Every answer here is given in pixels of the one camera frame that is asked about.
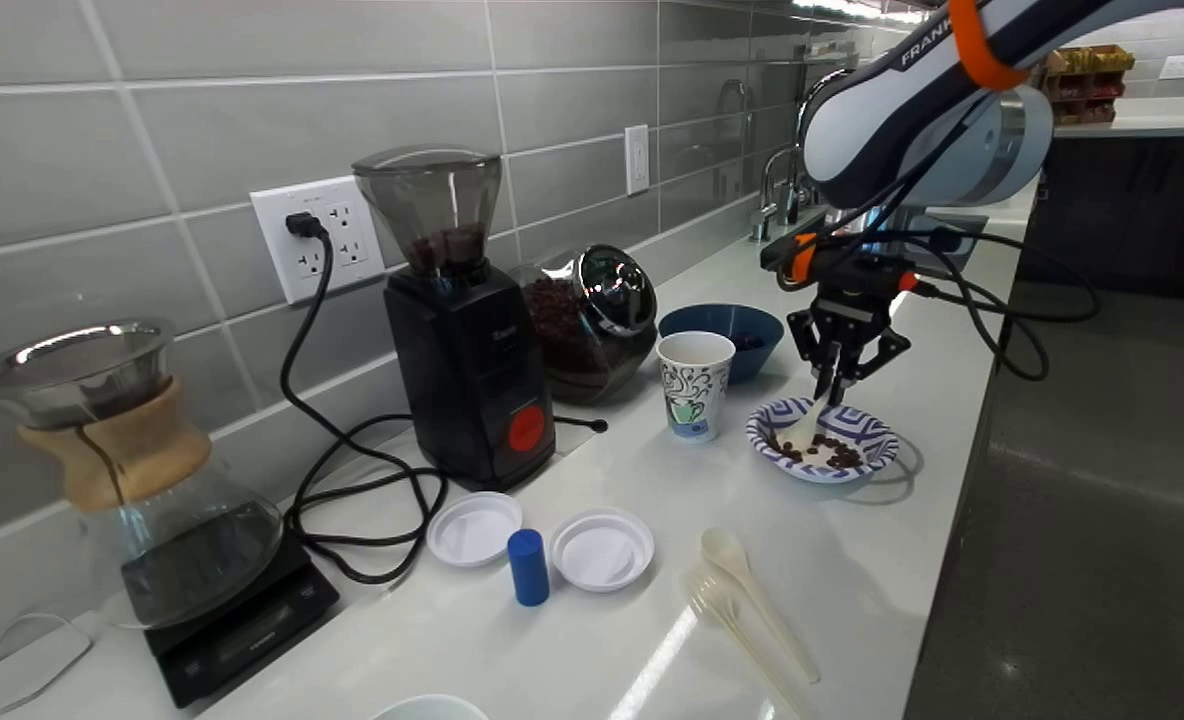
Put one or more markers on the white plastic spoon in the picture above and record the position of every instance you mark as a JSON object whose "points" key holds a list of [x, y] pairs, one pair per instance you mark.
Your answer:
{"points": [[805, 435]]}

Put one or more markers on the small chrome faucet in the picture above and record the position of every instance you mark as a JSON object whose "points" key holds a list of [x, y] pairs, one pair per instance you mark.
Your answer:
{"points": [[774, 183]]}

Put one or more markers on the snack rack with packets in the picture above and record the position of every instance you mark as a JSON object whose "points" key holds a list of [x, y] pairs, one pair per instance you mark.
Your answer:
{"points": [[1086, 82]]}

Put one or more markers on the glass pour-over coffee carafe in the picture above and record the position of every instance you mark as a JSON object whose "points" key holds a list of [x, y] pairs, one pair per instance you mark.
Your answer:
{"points": [[114, 452]]}

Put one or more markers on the small blue cylinder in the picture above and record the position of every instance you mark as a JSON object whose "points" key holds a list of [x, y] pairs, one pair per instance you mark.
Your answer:
{"points": [[531, 571]]}

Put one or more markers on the cream plastic spoon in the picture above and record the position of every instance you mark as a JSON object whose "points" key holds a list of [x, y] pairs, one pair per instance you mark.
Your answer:
{"points": [[735, 566]]}

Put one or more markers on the white plastic lid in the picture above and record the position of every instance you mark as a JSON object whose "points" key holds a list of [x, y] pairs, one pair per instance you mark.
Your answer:
{"points": [[472, 529], [602, 553]]}

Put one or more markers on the black coffee grinder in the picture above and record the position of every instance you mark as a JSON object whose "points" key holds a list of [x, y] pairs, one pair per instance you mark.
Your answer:
{"points": [[466, 363]]}

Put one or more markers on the dark cabinet front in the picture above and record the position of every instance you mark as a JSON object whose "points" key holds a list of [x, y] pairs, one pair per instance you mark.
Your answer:
{"points": [[1138, 214]]}

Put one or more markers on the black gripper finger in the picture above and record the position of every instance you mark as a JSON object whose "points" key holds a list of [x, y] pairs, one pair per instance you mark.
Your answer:
{"points": [[814, 347], [877, 352]]}

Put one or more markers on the small white wall outlet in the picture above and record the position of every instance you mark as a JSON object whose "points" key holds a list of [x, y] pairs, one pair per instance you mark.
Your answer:
{"points": [[1176, 67]]}

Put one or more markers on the black orange wrist camera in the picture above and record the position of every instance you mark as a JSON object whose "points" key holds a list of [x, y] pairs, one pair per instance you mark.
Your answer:
{"points": [[788, 252]]}

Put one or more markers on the blue patterned paper bowl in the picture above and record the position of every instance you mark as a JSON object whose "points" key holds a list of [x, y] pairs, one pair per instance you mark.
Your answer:
{"points": [[875, 425]]}

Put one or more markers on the roasted coffee beans pile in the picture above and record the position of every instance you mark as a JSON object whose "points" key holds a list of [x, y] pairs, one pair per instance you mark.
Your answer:
{"points": [[840, 458]]}

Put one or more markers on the white wall switch plate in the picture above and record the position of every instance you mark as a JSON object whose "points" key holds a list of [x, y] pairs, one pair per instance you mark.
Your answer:
{"points": [[637, 163]]}

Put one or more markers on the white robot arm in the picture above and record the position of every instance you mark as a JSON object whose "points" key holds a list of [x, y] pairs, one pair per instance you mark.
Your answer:
{"points": [[887, 121]]}

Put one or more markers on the thin black rod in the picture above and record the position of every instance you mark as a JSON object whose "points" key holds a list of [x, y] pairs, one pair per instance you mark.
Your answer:
{"points": [[583, 425]]}

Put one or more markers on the white four-socket wall outlet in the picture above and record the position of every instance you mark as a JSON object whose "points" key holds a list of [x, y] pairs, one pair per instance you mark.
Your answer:
{"points": [[355, 241]]}

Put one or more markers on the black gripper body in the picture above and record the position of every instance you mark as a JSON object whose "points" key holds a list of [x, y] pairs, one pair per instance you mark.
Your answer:
{"points": [[863, 290]]}

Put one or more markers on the white cup rim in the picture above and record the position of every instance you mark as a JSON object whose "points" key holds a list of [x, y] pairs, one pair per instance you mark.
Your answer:
{"points": [[425, 711]]}

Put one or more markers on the black digital kitchen scale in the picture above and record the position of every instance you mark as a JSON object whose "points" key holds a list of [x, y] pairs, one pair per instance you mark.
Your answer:
{"points": [[245, 643]]}

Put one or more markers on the patterned white paper cup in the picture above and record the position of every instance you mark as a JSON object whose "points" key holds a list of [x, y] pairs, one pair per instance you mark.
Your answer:
{"points": [[694, 387]]}

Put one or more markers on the cream plastic fork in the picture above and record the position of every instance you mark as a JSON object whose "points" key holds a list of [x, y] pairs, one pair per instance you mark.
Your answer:
{"points": [[714, 604]]}

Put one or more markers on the dark blue bowl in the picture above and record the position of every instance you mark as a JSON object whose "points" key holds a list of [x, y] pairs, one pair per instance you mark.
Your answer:
{"points": [[753, 335]]}

